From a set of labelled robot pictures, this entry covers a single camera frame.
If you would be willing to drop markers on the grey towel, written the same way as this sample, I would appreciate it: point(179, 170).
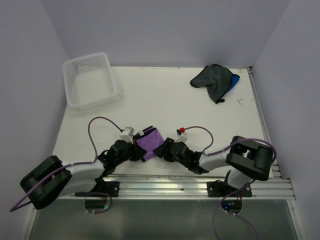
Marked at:
point(216, 79)

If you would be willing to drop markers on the purple towel black trim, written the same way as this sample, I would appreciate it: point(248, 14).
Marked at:
point(149, 139)

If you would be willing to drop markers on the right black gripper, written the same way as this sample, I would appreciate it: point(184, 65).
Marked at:
point(162, 152)

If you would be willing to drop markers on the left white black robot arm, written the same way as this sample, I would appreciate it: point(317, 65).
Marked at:
point(55, 178)

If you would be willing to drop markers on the blue towel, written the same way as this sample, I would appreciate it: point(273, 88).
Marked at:
point(234, 80)

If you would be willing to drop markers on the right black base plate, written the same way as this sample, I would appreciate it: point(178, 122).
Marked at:
point(219, 189)

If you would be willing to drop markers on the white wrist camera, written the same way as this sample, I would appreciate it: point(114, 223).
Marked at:
point(127, 134)
point(182, 136)

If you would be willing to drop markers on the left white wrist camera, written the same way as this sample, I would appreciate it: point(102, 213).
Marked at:
point(127, 134)

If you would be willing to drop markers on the aluminium table edge rail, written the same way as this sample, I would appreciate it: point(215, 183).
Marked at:
point(274, 167)

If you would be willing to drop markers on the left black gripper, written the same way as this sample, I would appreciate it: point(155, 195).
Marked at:
point(138, 151)

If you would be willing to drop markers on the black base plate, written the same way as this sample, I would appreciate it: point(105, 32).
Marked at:
point(219, 189)
point(104, 189)

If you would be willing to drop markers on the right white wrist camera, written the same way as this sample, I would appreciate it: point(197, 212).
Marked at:
point(182, 136)

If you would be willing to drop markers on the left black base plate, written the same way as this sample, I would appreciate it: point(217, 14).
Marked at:
point(104, 189)

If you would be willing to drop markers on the aluminium mounting rail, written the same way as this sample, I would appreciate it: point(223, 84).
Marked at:
point(192, 188)

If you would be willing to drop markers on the white plastic basket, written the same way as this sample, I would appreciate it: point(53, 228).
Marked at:
point(89, 81)

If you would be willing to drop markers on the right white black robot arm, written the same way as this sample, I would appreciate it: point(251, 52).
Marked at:
point(250, 159)

